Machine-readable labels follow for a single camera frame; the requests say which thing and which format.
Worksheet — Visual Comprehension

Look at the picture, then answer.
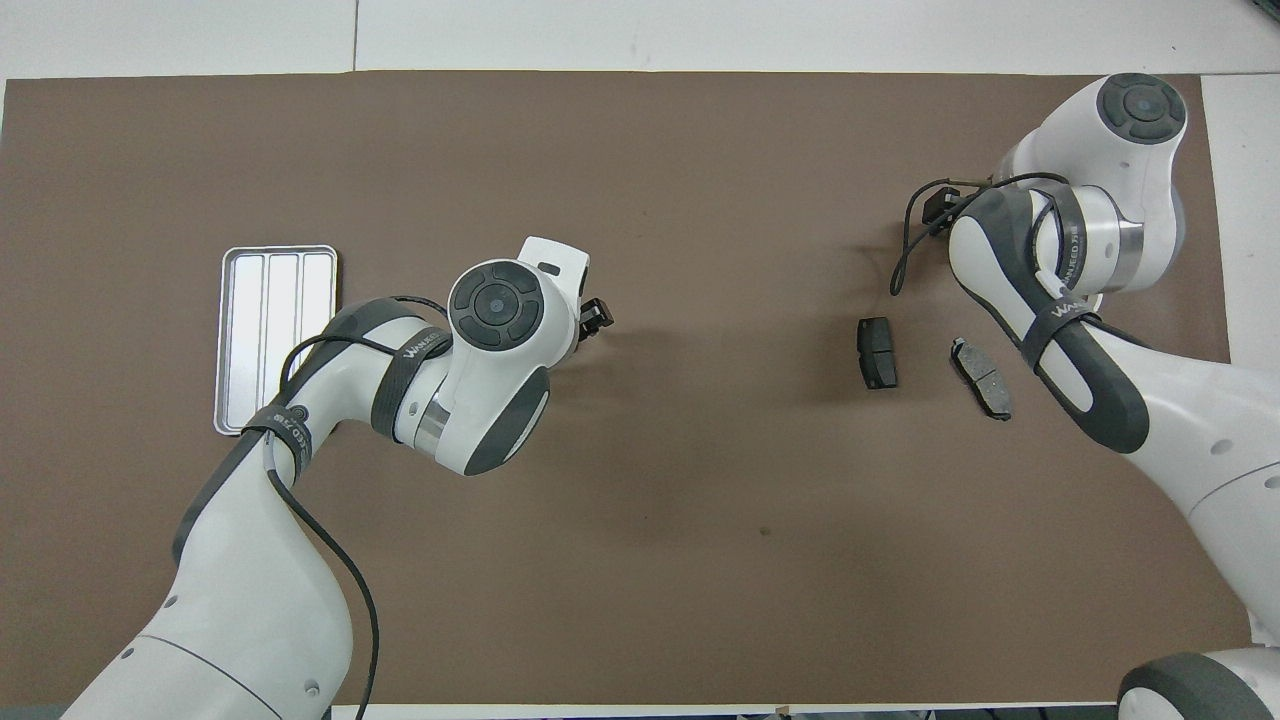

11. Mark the silver metal tray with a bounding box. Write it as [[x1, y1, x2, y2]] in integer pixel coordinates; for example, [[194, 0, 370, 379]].
[[213, 245, 339, 437]]

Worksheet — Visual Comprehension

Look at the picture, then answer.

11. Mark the rectangular dark brake pad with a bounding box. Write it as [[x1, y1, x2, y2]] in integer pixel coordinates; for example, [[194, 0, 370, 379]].
[[857, 317, 898, 391]]

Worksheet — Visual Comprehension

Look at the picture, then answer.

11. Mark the curved dark brake pad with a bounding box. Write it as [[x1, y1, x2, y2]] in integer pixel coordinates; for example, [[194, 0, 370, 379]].
[[950, 337, 1014, 422]]

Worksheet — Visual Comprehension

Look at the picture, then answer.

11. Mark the brown table mat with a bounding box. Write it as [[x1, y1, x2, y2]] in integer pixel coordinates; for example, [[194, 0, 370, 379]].
[[0, 70, 1271, 706]]

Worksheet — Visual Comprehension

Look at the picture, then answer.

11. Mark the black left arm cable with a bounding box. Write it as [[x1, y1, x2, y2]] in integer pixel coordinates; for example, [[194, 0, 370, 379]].
[[262, 294, 453, 720]]

